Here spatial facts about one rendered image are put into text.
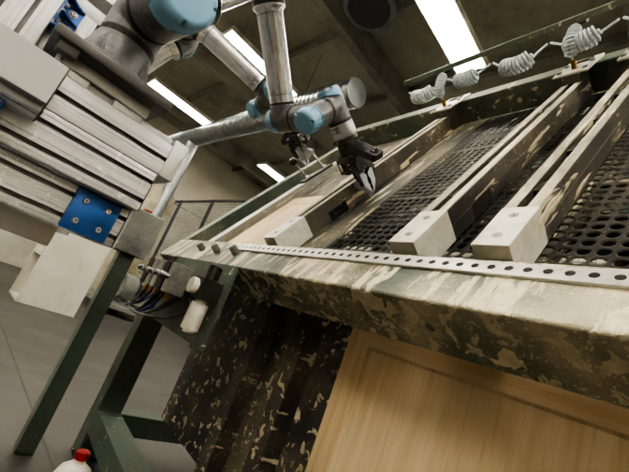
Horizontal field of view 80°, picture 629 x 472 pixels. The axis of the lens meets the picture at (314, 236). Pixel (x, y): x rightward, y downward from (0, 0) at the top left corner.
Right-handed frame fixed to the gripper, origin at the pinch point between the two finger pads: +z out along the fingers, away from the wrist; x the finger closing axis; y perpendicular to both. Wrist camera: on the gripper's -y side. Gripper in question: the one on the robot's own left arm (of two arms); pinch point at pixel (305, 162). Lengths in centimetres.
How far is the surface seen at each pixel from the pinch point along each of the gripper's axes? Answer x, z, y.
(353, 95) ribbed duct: 219, -7, -162
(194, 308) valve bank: -84, 11, 41
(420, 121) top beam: 53, 6, 27
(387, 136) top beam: 53, 9, 5
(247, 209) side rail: -24.7, 9.7, -24.8
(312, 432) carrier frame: -81, 47, 65
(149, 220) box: -68, -8, -19
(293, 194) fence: -12.6, 9.6, -0.8
